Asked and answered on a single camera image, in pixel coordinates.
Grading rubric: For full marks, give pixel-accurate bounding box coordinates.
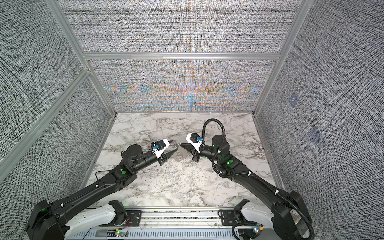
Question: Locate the silver keyring with rings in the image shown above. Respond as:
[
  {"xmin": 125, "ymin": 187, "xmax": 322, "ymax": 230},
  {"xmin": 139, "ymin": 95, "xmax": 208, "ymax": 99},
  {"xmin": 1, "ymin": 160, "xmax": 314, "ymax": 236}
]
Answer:
[{"xmin": 174, "ymin": 147, "xmax": 184, "ymax": 162}]

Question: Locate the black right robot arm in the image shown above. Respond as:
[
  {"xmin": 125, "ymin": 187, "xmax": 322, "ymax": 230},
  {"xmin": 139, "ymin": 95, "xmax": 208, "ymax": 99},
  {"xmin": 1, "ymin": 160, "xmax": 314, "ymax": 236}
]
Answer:
[{"xmin": 181, "ymin": 134, "xmax": 315, "ymax": 240}]

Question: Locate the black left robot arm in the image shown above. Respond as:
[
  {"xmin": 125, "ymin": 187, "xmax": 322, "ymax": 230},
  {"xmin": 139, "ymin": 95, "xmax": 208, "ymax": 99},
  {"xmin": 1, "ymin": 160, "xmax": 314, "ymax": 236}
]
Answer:
[{"xmin": 26, "ymin": 139, "xmax": 176, "ymax": 240}]

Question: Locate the aluminium horizontal back bar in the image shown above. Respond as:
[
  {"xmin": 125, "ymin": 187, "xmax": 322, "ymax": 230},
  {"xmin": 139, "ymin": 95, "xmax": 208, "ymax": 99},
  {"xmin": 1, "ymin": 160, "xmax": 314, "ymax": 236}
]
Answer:
[{"xmin": 83, "ymin": 52, "xmax": 281, "ymax": 61}]

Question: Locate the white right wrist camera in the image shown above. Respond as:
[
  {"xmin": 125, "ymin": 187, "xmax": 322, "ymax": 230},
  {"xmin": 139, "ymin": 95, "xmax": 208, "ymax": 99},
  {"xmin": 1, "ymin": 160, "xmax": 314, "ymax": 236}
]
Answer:
[{"xmin": 186, "ymin": 133, "xmax": 203, "ymax": 153}]

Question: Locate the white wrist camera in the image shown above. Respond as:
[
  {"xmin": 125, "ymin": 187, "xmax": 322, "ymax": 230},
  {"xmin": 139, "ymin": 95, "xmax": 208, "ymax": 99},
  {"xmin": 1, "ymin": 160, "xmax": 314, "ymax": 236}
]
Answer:
[
  {"xmin": 152, "ymin": 139, "xmax": 170, "ymax": 159},
  {"xmin": 186, "ymin": 133, "xmax": 203, "ymax": 153}
]

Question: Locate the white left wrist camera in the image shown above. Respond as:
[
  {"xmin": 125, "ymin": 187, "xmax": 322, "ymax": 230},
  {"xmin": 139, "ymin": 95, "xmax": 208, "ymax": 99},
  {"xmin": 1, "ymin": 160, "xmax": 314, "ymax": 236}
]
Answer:
[{"xmin": 152, "ymin": 139, "xmax": 170, "ymax": 159}]

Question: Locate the black corrugated cable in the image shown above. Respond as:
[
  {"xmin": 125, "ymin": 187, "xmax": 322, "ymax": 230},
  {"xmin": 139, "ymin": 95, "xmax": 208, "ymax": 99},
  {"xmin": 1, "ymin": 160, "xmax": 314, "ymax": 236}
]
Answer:
[{"xmin": 201, "ymin": 118, "xmax": 226, "ymax": 148}]

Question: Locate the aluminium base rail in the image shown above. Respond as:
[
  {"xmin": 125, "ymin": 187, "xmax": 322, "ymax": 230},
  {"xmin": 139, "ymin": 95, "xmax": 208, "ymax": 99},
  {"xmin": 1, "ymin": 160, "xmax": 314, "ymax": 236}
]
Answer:
[{"xmin": 53, "ymin": 206, "xmax": 307, "ymax": 240}]

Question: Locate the aluminium left wall bar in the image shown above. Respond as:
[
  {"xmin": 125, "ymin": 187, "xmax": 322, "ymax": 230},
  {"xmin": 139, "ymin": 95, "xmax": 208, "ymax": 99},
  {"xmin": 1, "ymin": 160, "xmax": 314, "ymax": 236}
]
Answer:
[{"xmin": 1, "ymin": 69, "xmax": 90, "ymax": 182}]

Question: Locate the aluminium corner post left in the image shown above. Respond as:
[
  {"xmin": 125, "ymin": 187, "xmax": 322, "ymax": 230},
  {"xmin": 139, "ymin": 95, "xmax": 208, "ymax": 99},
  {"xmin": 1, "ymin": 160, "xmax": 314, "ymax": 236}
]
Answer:
[{"xmin": 45, "ymin": 1, "xmax": 117, "ymax": 116}]

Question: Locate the aluminium corner post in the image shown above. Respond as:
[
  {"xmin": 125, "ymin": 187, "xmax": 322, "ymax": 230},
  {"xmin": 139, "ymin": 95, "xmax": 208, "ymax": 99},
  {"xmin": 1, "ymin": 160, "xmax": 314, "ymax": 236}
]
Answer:
[
  {"xmin": 45, "ymin": 1, "xmax": 117, "ymax": 116},
  {"xmin": 253, "ymin": 0, "xmax": 314, "ymax": 117}
]

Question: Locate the aluminium corner post right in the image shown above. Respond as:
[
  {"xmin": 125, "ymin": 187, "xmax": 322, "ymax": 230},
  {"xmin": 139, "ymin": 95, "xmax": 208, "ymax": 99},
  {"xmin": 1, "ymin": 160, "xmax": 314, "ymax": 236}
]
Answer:
[{"xmin": 253, "ymin": 0, "xmax": 314, "ymax": 117}]

